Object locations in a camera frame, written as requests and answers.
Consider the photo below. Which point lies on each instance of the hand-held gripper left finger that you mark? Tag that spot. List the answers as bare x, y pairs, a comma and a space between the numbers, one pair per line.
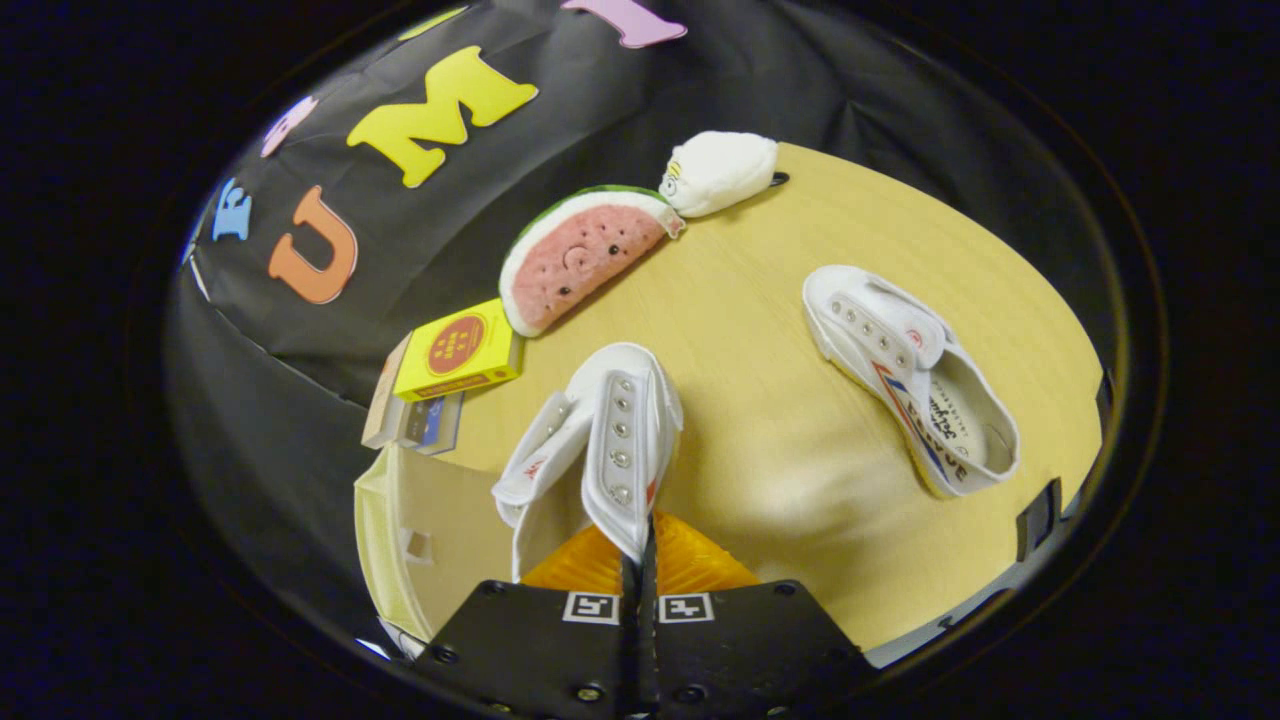
540, 650

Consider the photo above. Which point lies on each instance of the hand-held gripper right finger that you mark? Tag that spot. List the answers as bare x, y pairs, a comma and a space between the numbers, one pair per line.
648, 580

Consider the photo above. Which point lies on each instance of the beige storage box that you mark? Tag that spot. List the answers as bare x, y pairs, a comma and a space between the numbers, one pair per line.
450, 540

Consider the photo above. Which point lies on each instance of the white canvas shoe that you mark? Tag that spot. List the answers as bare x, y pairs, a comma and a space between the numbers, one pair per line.
900, 360
620, 430

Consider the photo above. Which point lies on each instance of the yellow box with red circle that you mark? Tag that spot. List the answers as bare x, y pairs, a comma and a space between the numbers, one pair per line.
460, 350

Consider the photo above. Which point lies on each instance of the blue book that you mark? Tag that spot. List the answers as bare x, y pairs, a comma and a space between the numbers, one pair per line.
435, 425

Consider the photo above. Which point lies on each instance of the beige book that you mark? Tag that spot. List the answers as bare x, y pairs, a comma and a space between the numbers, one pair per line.
382, 400

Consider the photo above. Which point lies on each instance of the watermelon slice plush toy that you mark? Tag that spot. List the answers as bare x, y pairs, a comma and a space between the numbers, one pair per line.
580, 260

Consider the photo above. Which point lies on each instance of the black table edge clamp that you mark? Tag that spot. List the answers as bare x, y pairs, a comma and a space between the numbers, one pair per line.
1038, 520

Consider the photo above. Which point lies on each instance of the white plush toy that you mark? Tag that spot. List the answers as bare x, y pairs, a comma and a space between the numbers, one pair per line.
720, 172

